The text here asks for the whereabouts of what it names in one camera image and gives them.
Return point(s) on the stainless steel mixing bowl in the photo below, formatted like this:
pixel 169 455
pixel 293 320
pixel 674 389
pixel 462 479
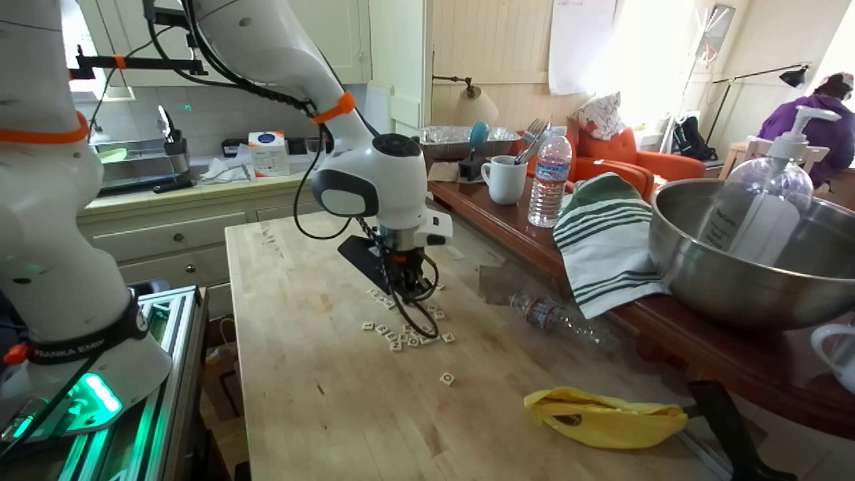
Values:
pixel 737 268

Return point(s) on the white cup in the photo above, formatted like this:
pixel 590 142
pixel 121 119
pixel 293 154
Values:
pixel 832 352

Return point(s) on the black floor lamp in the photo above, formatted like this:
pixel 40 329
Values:
pixel 756 77

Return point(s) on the patterned white cushion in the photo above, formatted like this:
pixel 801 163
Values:
pixel 605 114

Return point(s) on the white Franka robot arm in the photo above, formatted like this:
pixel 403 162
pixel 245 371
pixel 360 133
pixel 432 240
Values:
pixel 42 250

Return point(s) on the clear plastic water bottle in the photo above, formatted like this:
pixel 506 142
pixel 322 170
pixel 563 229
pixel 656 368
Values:
pixel 549 182

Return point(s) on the framed wall picture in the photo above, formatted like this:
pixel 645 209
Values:
pixel 713 41

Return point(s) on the dark wooden table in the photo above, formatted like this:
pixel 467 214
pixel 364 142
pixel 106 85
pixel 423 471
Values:
pixel 712 356

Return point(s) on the cream kitchen counter cabinet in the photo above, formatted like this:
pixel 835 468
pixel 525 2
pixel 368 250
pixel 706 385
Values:
pixel 160 241

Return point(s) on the person in purple top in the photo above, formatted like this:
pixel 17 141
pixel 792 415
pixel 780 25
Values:
pixel 805 125

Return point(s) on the clear pump soap dispenser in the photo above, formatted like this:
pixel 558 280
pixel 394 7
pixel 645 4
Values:
pixel 765 214

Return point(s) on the white wall poster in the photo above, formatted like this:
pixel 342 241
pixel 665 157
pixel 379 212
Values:
pixel 579 43

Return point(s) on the large aluminium foil tray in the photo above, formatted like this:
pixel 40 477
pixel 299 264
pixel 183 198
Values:
pixel 470 137

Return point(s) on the green striped white towel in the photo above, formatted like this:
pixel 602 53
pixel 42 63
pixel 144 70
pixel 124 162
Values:
pixel 605 250

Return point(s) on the white shade desk lamp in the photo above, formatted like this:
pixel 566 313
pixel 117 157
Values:
pixel 478 107

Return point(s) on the black stand leg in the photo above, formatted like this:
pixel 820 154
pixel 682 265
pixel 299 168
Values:
pixel 736 432

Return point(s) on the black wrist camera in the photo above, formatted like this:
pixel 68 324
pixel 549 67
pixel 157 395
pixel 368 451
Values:
pixel 364 264

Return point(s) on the crumpled clear plastic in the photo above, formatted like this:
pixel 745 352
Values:
pixel 562 316

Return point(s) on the yellow banana-shaped object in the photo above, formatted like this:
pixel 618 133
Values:
pixel 605 417

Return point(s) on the black camera mount rod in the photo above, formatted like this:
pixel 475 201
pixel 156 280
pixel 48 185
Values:
pixel 133 66

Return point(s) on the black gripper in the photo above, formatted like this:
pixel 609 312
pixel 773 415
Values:
pixel 403 253

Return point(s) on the white ceramic mug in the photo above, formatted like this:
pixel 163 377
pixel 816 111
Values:
pixel 506 181

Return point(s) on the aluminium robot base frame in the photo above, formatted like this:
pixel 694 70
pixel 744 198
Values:
pixel 169 375

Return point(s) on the orange armchair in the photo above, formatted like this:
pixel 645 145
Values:
pixel 657 163

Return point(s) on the black bag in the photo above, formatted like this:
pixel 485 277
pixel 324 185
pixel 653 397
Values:
pixel 692 137

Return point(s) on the white paper towel roll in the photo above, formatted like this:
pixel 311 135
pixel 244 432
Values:
pixel 268 151

